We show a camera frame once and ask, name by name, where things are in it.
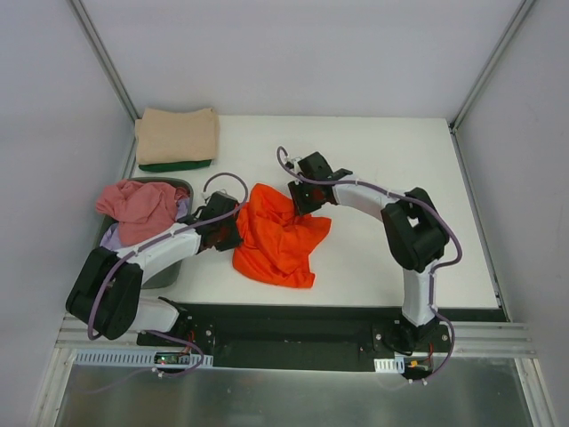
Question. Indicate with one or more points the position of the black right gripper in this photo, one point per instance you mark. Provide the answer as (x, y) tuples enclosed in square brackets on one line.
[(303, 198)]

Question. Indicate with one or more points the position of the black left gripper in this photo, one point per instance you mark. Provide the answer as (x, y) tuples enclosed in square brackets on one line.
[(229, 233)]

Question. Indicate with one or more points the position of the orange t shirt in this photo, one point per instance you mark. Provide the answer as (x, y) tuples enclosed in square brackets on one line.
[(277, 243)]

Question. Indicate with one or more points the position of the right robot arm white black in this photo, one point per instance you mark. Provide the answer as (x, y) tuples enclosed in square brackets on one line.
[(414, 234)]

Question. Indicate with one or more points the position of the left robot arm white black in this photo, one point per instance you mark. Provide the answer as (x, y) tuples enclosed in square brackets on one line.
[(107, 293)]

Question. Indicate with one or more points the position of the pink crumpled t shirt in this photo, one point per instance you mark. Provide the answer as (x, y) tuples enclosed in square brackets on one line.
[(143, 210)]

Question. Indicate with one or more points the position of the folded green t shirt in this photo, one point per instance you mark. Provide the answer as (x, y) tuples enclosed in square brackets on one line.
[(175, 166)]

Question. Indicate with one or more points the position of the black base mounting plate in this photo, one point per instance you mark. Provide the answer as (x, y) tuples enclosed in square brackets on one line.
[(335, 339)]

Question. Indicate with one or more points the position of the lavender crumpled t shirt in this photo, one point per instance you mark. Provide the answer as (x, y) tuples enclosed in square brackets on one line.
[(111, 240)]

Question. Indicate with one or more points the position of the folded beige t shirt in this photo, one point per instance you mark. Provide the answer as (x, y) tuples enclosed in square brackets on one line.
[(165, 137)]

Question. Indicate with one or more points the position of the right white cable duct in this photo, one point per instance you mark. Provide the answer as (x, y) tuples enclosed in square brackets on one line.
[(389, 366)]

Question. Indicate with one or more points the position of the white cable duct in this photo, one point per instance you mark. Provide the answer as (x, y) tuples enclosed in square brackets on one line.
[(389, 366), (142, 358)]

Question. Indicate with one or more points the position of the left white cable duct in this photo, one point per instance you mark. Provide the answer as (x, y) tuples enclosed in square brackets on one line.
[(142, 358)]

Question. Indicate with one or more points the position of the aluminium front rail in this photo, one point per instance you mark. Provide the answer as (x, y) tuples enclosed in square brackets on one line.
[(472, 339)]

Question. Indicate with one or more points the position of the left aluminium frame post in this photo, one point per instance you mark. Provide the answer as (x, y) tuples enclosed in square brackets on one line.
[(102, 55)]

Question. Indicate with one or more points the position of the aluminium frame post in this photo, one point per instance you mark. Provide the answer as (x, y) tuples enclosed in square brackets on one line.
[(102, 55), (514, 25)]

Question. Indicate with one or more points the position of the right aluminium frame post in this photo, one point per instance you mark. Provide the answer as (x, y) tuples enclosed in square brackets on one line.
[(514, 25)]

